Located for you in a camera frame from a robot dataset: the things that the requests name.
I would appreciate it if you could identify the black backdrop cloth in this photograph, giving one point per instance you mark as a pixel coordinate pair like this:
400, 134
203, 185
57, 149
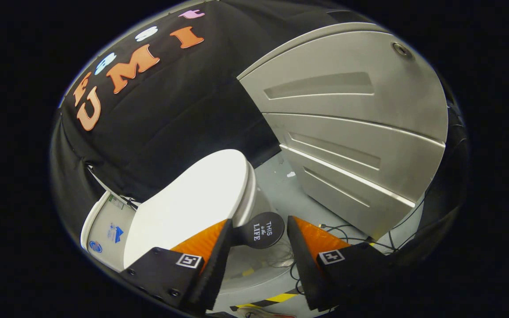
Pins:
170, 115

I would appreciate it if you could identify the yellow black floor tape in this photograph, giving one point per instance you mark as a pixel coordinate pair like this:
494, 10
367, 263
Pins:
276, 298

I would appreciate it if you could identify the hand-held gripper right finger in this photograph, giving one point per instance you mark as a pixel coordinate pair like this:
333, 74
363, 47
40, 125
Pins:
303, 265

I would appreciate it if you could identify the white drawer cabinet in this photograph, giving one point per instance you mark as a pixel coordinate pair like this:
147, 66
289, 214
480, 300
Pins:
351, 119

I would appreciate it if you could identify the white toilet lid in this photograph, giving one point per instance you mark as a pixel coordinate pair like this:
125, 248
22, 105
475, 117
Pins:
192, 198

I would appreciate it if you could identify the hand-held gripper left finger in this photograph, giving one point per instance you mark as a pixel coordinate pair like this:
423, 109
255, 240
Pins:
212, 265

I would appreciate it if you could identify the white toilet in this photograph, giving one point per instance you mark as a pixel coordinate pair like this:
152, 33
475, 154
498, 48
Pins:
104, 227

